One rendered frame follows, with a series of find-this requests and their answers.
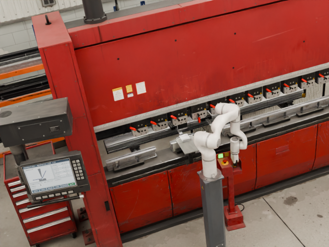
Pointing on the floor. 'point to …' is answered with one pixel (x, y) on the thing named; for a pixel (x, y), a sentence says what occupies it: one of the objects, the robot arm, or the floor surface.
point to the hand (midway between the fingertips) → (234, 163)
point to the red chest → (61, 212)
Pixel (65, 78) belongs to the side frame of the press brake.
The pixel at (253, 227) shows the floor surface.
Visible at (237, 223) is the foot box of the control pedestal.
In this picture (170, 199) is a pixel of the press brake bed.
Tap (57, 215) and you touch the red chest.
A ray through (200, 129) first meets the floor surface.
